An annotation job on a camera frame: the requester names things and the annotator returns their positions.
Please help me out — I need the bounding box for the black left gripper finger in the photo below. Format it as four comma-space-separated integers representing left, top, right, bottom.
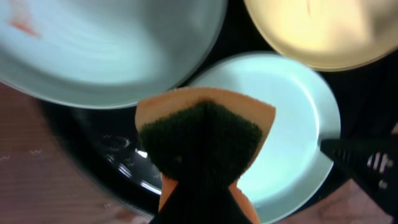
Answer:
320, 139, 397, 218

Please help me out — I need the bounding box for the mint plate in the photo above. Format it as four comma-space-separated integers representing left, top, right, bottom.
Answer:
1, 0, 228, 110
192, 53, 341, 223

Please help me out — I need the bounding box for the yellow plate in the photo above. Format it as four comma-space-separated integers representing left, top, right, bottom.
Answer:
244, 0, 397, 72

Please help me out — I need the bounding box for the orange green scrubbing sponge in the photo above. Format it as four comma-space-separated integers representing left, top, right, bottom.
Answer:
135, 88, 276, 224

